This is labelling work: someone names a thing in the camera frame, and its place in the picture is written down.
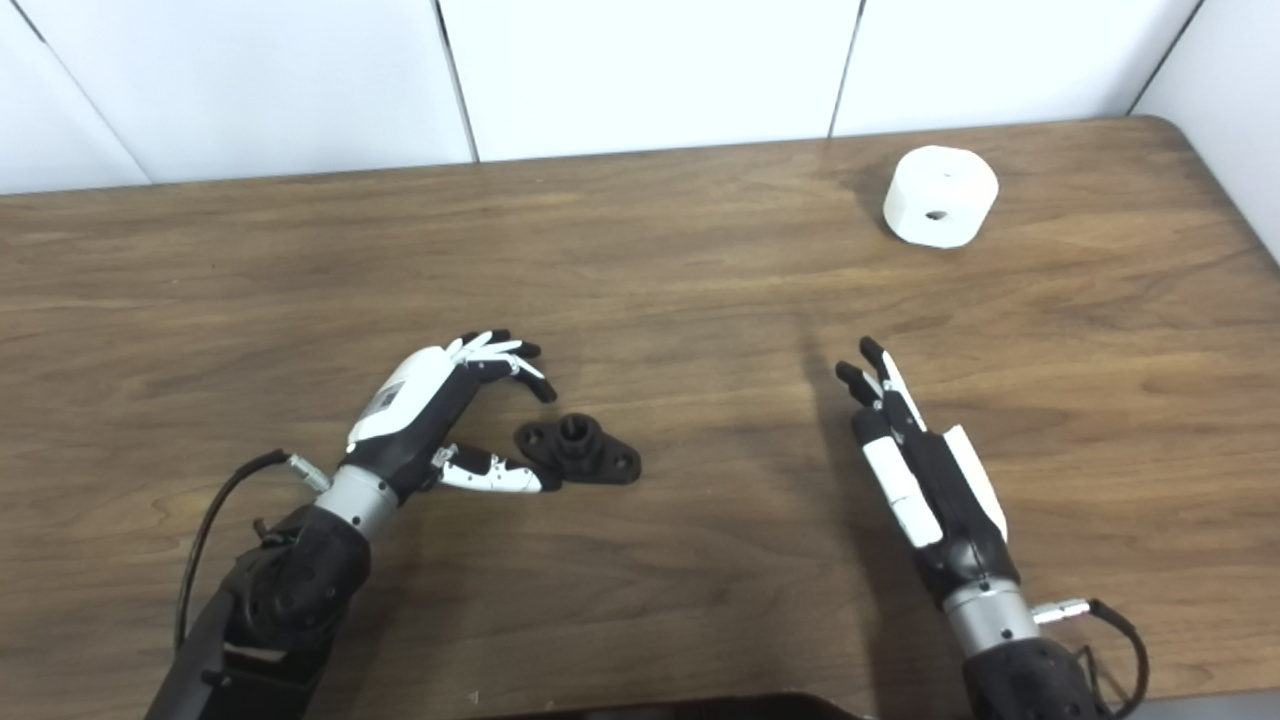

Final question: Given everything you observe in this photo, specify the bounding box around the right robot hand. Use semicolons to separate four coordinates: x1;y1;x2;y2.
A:
836;336;1021;606

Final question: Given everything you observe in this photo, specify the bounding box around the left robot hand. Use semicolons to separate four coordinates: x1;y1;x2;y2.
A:
345;330;561;501

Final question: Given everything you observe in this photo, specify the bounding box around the black flanged holder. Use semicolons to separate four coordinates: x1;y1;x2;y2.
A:
515;414;642;486

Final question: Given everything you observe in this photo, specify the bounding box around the round white piece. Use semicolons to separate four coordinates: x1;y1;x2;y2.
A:
883;146;999;249

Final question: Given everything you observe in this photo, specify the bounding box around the thick black right wrist cable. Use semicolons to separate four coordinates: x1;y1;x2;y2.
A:
1030;597;1151;719

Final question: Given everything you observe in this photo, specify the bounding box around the thick black wrist cable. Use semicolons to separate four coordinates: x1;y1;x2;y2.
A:
1030;597;1151;719
175;449;333;651

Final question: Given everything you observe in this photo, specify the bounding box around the thick black left wrist cable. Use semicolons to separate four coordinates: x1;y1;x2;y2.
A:
175;449;333;651

